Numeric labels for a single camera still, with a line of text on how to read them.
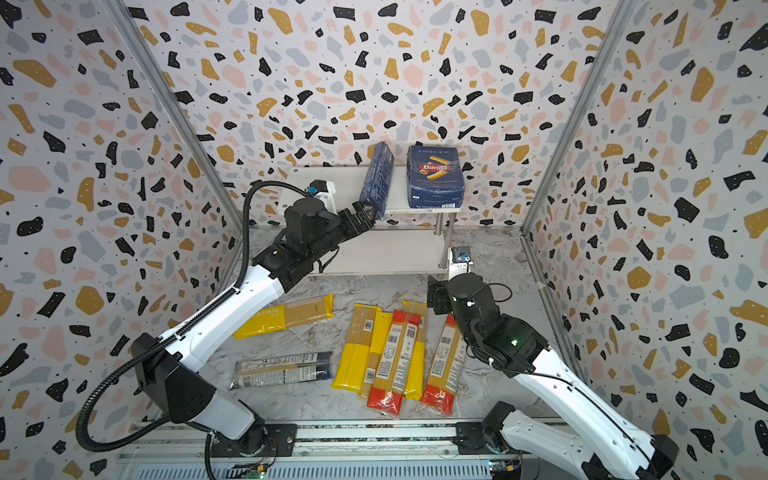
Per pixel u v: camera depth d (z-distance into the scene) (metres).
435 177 0.79
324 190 0.65
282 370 0.82
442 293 0.59
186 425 0.51
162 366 0.40
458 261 0.56
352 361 0.85
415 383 0.82
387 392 0.77
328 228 0.59
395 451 0.73
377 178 0.79
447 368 0.83
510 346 0.45
